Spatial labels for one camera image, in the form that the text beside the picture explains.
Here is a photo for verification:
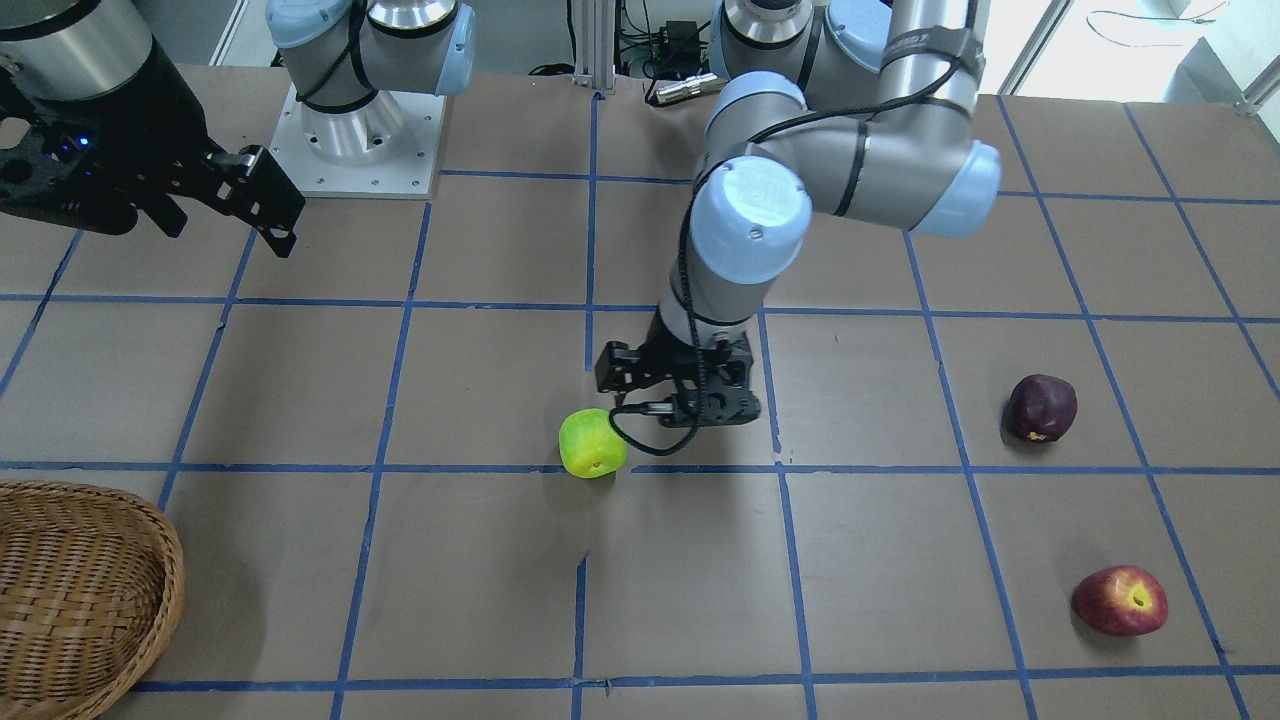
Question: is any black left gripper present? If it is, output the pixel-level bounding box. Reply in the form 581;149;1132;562
595;334;762;428

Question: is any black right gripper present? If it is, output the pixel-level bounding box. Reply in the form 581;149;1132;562
3;45;305;258

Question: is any green apple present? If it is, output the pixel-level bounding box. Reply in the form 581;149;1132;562
558;407;628;479

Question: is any dark purple apple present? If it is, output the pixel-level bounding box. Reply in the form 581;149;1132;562
1002;374;1078;445

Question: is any red yellow apple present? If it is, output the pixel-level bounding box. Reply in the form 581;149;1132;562
1070;565;1170;637

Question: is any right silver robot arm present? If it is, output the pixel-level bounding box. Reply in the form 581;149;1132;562
3;1;476;258

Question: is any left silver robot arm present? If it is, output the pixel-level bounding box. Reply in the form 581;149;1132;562
595;1;1002;429

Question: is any woven wicker basket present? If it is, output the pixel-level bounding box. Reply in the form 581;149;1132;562
1;480;186;719

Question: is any silver metal connector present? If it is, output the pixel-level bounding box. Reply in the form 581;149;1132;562
646;72;726;108

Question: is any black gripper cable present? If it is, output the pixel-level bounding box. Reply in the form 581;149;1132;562
607;400;701;457

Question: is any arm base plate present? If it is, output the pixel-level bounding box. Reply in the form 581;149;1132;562
269;87;448;201

